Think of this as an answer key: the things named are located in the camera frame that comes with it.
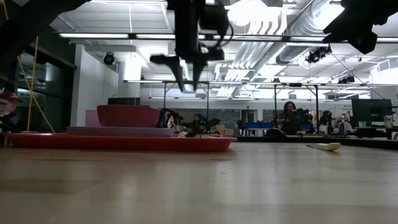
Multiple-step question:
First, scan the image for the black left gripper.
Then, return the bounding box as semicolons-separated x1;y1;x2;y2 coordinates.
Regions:
149;37;226;93

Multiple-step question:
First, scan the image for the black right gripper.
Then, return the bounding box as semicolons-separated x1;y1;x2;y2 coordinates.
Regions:
322;0;398;55

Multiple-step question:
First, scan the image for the red plastic bowl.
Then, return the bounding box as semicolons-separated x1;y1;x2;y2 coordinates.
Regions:
96;104;162;128

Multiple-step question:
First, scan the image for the lavender plate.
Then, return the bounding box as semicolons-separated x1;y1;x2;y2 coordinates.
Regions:
65;126;176;138

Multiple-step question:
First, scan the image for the pink cup with handle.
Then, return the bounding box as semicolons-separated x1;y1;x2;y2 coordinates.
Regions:
85;109;101;128

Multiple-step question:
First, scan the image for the knife with cream handle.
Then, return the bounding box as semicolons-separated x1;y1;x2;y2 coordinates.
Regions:
304;142;342;152

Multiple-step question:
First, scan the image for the red plastic tray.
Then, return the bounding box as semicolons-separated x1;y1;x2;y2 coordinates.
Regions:
4;133;239;153

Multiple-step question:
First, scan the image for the person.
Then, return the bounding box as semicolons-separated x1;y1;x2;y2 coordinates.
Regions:
275;100;310;136
319;110;335;135
0;91;23;135
190;113;206;133

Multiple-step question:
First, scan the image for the black ceiling spotlight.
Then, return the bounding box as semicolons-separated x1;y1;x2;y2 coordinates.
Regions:
305;45;333;64
338;75;356;85
103;52;116;66

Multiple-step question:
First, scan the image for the black computer monitor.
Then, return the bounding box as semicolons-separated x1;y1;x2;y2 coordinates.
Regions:
107;97;141;106
351;98;394;123

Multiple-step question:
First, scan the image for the blue storage bin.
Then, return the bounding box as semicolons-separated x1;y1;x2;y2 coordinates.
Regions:
244;121;275;130

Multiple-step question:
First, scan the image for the long ceiling light strip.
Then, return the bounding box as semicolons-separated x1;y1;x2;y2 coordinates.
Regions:
58;32;398;44

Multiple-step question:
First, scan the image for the black background desk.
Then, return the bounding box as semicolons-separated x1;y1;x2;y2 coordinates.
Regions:
356;126;398;140

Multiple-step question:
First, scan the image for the black background rig frame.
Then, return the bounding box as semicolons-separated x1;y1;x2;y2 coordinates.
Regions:
123;79;321;134

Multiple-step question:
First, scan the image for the silver ventilation duct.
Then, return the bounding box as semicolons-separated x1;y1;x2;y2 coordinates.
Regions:
275;0;343;65

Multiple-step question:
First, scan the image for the black aluminium table frame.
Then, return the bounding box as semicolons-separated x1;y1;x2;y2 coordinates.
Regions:
234;135;398;151

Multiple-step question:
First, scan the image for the yellow cable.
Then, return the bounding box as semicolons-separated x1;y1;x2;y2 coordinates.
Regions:
26;35;40;133
15;55;56;134

